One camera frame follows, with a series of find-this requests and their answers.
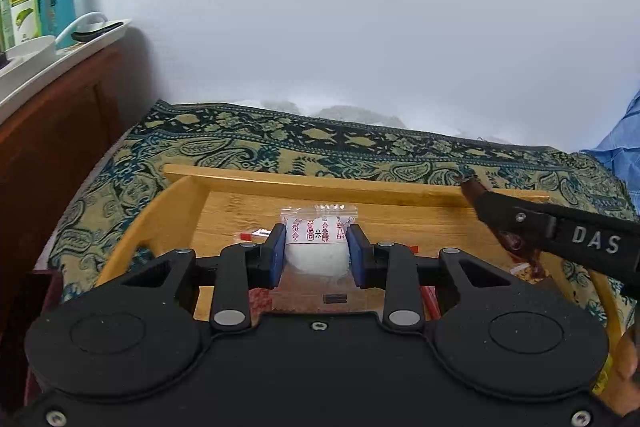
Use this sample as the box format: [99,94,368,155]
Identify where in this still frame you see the white scoop cup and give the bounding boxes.
[54,12,109,50]

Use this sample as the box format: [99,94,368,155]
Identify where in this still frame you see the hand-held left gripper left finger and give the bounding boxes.
[120,223,287,333]

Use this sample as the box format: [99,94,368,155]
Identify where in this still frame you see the paisley blanket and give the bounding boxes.
[35,99,640,325]

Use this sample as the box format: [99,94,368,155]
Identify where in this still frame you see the white bed sheet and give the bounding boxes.
[235,99,407,130]

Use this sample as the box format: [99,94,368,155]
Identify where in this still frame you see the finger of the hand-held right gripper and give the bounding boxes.
[472,189,554,253]

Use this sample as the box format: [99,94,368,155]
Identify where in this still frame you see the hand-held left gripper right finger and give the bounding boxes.
[346,223,519,333]

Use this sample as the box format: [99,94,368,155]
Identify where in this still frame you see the wooden tray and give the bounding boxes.
[95,164,624,348]

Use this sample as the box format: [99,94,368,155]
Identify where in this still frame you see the person's bare leg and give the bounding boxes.
[612,327,640,416]

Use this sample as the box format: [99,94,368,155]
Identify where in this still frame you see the white bowl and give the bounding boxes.
[5,35,57,63]

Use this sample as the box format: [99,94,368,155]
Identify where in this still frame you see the white rice cake packet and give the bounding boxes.
[279,202,361,282]

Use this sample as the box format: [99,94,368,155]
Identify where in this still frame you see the white plastic tray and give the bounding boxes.
[0,19,134,120]

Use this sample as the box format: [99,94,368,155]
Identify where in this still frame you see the wooden cabinet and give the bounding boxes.
[0,27,152,358]

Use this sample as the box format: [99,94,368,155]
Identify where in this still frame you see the blue plaid shirt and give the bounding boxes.
[580,89,640,224]

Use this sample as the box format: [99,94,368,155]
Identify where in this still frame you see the black flat item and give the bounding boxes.
[71,21,125,44]

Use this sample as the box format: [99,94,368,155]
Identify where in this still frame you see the brown candy wrapper red ends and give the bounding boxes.
[460,177,549,281]

